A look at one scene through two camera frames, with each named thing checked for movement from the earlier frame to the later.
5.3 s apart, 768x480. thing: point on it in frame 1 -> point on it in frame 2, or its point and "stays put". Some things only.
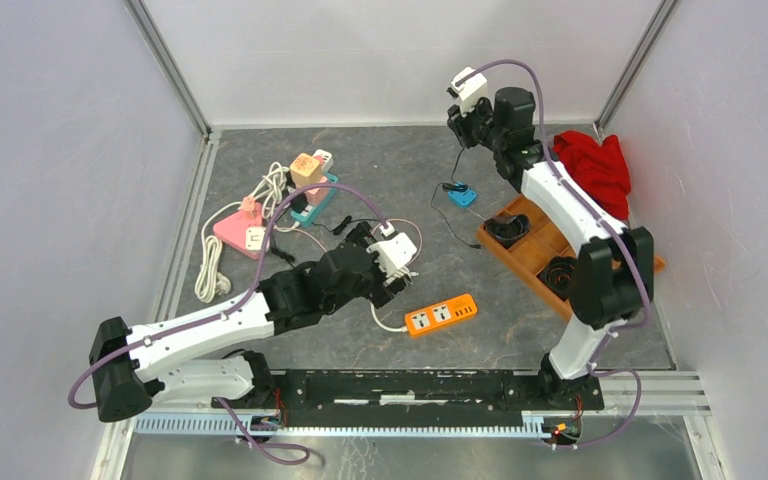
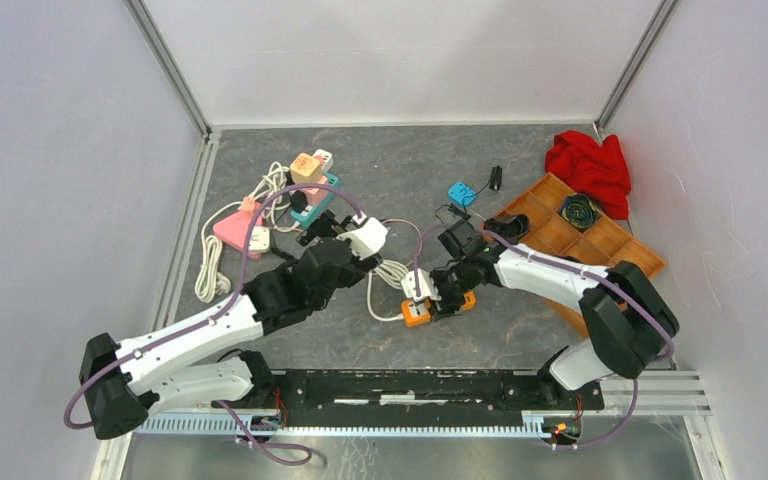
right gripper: [460, 123] -> [447, 305]
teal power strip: [310, 214] stays put
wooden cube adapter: [305, 170] stays put
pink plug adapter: [318, 196] stays put
